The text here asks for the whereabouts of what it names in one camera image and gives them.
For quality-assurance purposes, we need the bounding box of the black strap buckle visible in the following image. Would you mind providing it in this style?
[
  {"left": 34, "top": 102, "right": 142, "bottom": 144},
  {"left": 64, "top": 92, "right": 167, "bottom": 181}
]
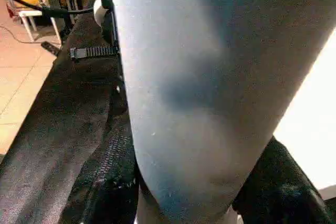
[{"left": 69, "top": 46, "right": 119, "bottom": 60}]

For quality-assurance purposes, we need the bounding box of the white plastic table top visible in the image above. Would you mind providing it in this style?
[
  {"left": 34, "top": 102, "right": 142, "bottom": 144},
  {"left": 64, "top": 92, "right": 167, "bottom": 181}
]
[{"left": 273, "top": 43, "right": 336, "bottom": 196}]

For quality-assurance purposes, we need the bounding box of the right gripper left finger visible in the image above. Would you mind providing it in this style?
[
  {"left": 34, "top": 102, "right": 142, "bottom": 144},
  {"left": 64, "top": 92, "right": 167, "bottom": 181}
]
[{"left": 62, "top": 113, "right": 140, "bottom": 224}]

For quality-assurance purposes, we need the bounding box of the black floor cable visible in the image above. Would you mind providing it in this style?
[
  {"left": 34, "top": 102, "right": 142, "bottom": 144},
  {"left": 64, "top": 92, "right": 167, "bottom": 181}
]
[{"left": 0, "top": 0, "right": 101, "bottom": 16}]

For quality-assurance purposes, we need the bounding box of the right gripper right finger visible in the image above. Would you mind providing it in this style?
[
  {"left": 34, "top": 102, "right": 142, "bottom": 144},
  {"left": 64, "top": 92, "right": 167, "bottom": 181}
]
[{"left": 231, "top": 137, "right": 336, "bottom": 224}]

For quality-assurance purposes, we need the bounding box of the black work mat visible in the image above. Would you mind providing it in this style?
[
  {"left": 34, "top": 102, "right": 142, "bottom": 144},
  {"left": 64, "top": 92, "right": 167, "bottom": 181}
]
[{"left": 0, "top": 12, "right": 132, "bottom": 224}]

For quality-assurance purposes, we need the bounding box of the white plastic table leg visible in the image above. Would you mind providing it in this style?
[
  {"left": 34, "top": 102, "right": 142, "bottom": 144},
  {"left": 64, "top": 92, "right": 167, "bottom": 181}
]
[{"left": 108, "top": 0, "right": 336, "bottom": 224}]

